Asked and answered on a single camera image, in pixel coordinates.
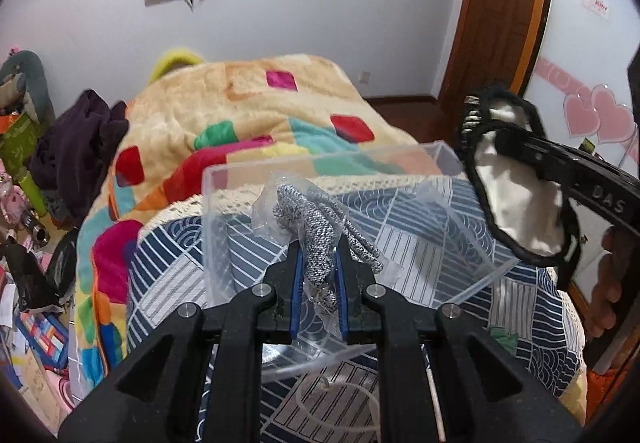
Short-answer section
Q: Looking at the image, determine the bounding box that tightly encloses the white pouch with black trim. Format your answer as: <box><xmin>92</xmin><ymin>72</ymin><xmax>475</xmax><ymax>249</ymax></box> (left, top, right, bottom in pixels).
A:
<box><xmin>454</xmin><ymin>82</ymin><xmax>582</xmax><ymax>272</ymax></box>

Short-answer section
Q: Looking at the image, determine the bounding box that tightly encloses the dark purple clothing pile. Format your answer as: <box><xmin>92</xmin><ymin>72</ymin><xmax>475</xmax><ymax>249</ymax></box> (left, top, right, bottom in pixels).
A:
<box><xmin>29</xmin><ymin>90</ymin><xmax>129</xmax><ymax>226</ymax></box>

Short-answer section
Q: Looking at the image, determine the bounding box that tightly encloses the colourful patchwork fleece blanket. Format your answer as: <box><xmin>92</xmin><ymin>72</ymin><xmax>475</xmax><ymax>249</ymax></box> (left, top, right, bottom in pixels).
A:
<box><xmin>75</xmin><ymin>54</ymin><xmax>415</xmax><ymax>387</ymax></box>

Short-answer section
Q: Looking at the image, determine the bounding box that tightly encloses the green cardboard box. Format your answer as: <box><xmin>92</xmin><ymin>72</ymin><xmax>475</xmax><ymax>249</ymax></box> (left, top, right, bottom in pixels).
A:
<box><xmin>0</xmin><ymin>114</ymin><xmax>42</xmax><ymax>176</ymax></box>

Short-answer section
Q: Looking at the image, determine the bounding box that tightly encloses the person's right hand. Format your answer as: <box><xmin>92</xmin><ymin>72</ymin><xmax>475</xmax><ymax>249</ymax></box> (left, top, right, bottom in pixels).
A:
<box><xmin>584</xmin><ymin>227</ymin><xmax>622</xmax><ymax>339</ymax></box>

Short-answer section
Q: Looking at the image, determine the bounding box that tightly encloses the clear plastic storage box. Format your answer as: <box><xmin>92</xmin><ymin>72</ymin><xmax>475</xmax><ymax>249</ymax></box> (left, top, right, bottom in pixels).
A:
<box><xmin>202</xmin><ymin>142</ymin><xmax>516</xmax><ymax>307</ymax></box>

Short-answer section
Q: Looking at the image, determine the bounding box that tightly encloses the green cylinder bottle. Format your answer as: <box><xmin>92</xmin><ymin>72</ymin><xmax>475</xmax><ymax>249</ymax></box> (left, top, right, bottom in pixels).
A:
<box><xmin>17</xmin><ymin>169</ymin><xmax>47</xmax><ymax>216</ymax></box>

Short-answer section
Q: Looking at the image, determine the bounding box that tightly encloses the grey green plush dinosaur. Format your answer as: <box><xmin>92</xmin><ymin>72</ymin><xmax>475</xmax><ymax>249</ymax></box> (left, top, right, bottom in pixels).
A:
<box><xmin>1</xmin><ymin>51</ymin><xmax>55</xmax><ymax>125</ymax></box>

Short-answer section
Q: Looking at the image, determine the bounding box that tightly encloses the yellow plush toy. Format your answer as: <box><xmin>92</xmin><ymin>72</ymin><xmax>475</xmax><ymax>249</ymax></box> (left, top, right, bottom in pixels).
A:
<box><xmin>149</xmin><ymin>47</ymin><xmax>204</xmax><ymax>84</ymax></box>

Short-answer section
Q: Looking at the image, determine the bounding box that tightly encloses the bagged grey speckled cord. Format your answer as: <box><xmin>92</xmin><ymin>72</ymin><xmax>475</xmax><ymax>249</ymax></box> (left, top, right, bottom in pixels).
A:
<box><xmin>249</xmin><ymin>172</ymin><xmax>402</xmax><ymax>319</ymax></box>

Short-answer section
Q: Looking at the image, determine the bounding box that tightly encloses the pink rabbit figure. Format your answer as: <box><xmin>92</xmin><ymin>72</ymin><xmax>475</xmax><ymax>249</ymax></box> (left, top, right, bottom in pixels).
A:
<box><xmin>0</xmin><ymin>161</ymin><xmax>29</xmax><ymax>226</ymax></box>

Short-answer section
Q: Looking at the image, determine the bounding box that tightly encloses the white wardrobe with pink hearts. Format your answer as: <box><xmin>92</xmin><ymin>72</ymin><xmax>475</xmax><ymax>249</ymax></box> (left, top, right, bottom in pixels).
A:
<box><xmin>525</xmin><ymin>0</ymin><xmax>639</xmax><ymax>175</ymax></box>

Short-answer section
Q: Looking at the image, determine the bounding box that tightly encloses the navy white patterned bedspread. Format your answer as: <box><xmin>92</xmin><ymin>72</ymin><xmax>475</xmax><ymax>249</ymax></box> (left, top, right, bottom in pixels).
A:
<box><xmin>126</xmin><ymin>175</ymin><xmax>587</xmax><ymax>442</ymax></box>

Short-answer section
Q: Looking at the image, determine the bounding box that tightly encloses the brown wooden door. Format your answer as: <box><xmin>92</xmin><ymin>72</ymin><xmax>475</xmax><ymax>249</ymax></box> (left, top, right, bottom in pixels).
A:
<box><xmin>438</xmin><ymin>0</ymin><xmax>544</xmax><ymax>118</ymax></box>

